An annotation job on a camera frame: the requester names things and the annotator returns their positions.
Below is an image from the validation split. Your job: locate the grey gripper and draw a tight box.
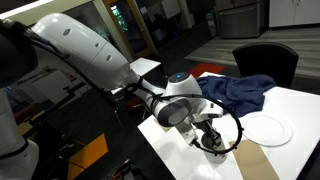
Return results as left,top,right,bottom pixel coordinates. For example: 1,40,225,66
193,120,221,144

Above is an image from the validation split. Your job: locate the small brown paper napkin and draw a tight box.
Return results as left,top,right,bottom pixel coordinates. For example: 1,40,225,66
154,119,171,132

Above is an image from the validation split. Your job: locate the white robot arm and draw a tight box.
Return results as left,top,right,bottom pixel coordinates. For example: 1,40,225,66
0,13,223,144

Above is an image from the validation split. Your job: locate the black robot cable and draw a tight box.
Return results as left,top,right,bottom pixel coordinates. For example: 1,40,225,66
29,36,244,156

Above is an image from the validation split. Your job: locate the large white plate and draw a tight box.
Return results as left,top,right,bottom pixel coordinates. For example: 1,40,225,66
241,114,293,147

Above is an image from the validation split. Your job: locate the white ceramic mug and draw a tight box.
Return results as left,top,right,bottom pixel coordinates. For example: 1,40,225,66
201,138,227,164

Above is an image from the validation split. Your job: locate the stainless steel refrigerator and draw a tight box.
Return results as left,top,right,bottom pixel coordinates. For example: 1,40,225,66
216,0,261,38

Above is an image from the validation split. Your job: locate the black chair far end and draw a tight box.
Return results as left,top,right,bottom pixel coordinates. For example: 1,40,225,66
232,42,299,88

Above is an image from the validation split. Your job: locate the blue cloth towel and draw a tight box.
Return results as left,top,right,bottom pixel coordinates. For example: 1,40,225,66
197,74,276,118

